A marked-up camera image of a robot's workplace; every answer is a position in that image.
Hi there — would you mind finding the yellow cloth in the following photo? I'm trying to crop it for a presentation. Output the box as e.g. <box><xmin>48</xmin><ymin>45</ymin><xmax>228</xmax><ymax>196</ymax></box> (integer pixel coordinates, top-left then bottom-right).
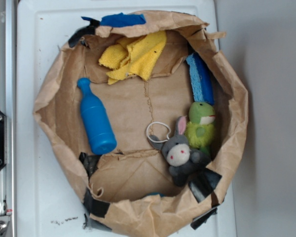
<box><xmin>99</xmin><ymin>31</ymin><xmax>167</xmax><ymax>85</ymax></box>

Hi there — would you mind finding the blue plastic bottle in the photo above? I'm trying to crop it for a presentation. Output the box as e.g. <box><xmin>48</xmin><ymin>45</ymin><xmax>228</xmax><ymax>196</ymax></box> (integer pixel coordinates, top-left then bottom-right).
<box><xmin>77</xmin><ymin>78</ymin><xmax>117</xmax><ymax>155</ymax></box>

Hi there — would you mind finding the green plush frog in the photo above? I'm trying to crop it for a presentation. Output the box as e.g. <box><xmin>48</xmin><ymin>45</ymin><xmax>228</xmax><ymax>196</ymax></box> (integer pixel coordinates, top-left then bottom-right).
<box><xmin>185</xmin><ymin>102</ymin><xmax>216</xmax><ymax>155</ymax></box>

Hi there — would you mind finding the blue cloth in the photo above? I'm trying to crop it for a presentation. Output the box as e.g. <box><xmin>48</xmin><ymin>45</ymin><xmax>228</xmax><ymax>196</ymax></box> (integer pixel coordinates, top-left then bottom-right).
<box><xmin>81</xmin><ymin>13</ymin><xmax>146</xmax><ymax>28</ymax></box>

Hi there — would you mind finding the blue sponge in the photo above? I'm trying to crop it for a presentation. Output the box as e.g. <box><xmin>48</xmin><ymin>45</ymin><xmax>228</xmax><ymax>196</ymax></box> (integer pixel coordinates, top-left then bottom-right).
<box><xmin>186</xmin><ymin>52</ymin><xmax>215</xmax><ymax>105</ymax></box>

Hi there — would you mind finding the grey plush donkey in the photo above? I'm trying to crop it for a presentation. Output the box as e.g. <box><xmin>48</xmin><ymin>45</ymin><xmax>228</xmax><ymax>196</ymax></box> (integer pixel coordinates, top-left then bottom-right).
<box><xmin>147</xmin><ymin>117</ymin><xmax>211</xmax><ymax>187</ymax></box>

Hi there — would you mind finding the aluminium rail frame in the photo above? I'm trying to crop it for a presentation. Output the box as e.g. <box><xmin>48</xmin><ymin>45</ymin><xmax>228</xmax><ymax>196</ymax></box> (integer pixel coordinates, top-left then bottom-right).
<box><xmin>0</xmin><ymin>0</ymin><xmax>18</xmax><ymax>237</ymax></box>

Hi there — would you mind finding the brown paper bag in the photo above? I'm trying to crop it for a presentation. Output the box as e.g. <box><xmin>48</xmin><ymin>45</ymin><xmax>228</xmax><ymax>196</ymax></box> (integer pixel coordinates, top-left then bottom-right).
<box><xmin>34</xmin><ymin>10</ymin><xmax>249</xmax><ymax>237</ymax></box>

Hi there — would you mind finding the blue ball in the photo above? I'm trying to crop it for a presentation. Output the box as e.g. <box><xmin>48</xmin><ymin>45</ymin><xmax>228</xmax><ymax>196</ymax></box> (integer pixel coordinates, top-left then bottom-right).
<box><xmin>146</xmin><ymin>192</ymin><xmax>165</xmax><ymax>198</ymax></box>

